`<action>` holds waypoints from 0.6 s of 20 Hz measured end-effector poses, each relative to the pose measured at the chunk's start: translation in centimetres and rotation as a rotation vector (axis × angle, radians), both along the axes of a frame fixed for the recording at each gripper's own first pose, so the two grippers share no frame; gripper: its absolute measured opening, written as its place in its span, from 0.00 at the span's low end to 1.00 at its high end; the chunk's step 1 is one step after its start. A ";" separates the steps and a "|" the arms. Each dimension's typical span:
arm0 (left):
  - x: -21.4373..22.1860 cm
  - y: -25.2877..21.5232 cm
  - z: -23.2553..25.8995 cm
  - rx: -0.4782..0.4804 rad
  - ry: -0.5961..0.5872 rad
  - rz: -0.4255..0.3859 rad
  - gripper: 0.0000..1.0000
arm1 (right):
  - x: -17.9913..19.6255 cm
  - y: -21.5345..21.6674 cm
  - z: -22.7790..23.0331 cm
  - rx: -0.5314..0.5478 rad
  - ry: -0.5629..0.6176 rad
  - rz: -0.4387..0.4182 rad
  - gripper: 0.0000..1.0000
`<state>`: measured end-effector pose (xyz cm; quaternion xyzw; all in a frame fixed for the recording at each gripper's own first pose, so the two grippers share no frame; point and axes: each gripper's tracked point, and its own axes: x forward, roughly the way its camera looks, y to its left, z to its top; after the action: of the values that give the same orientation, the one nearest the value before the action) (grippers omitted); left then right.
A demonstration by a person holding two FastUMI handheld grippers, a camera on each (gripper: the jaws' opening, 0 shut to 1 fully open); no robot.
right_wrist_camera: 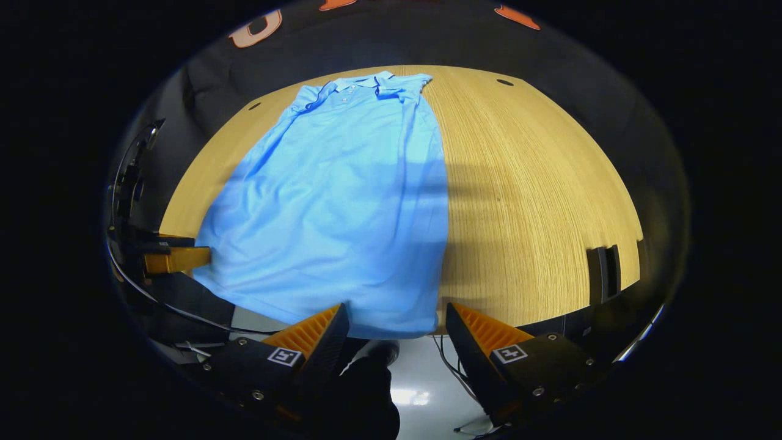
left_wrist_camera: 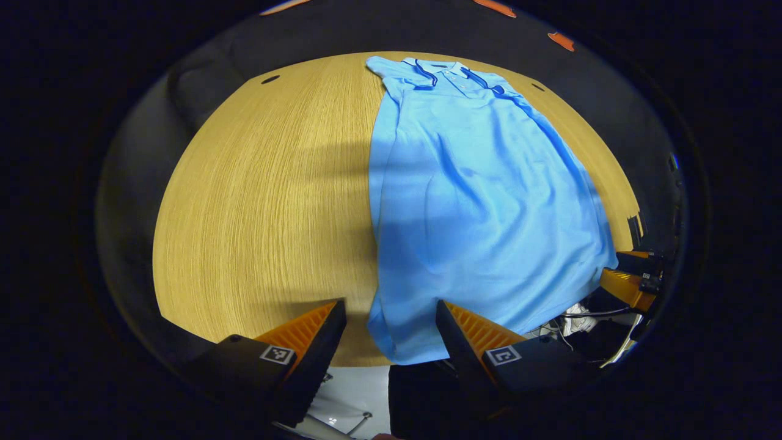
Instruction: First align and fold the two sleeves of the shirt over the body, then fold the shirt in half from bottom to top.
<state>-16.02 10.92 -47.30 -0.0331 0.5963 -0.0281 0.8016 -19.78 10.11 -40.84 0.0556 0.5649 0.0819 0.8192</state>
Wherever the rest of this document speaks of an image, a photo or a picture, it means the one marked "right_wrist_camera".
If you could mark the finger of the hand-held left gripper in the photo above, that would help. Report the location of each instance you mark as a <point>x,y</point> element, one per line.
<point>177,260</point>

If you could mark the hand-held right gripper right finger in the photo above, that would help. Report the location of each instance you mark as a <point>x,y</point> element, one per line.
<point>473,366</point>

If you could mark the person's dark clothing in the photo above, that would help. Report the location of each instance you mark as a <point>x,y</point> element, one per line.
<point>360,403</point>

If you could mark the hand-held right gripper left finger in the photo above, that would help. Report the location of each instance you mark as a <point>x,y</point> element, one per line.
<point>327,354</point>

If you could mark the black backdrop cloth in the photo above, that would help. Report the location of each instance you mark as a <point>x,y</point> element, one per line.
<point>427,36</point>

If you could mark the light blue T-shirt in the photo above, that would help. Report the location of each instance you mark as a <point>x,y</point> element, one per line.
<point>342,214</point>

